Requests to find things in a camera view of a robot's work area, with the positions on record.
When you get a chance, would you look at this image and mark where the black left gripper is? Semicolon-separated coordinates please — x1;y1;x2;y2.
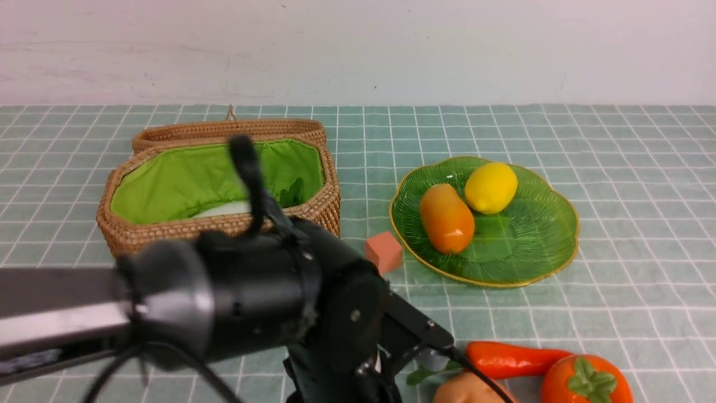
283;331;403;402

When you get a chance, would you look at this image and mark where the brown potato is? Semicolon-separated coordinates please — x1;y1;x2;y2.
432;372;504;403

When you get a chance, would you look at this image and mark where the white radish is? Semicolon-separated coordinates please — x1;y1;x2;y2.
190;200;251;218

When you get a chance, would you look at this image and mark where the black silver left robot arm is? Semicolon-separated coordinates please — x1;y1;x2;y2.
2;218;402;402

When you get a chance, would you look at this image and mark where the pink foam cube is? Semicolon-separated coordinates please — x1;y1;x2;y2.
365;231;403;277

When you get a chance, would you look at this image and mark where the orange carrot with leaves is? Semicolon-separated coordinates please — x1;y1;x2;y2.
406;341;573;385

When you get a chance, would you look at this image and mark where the orange mango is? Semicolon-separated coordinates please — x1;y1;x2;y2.
418;183;475;255

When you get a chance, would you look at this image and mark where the orange persimmon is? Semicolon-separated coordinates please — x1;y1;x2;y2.
540;354;634;402

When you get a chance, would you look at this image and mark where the green glass plate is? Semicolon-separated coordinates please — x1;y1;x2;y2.
389;156;580;288

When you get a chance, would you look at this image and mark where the yellow lemon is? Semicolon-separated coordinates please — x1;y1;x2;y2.
464;162;519;215

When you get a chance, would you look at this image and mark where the woven basket lid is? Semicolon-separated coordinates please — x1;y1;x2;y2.
132;106;327;154

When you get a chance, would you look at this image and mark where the woven wicker basket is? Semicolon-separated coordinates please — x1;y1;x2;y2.
96;138;341;257

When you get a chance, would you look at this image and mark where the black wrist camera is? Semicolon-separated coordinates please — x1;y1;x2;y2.
379;292;454;375

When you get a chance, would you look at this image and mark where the black cable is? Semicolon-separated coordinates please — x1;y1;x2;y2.
83;134;518;403

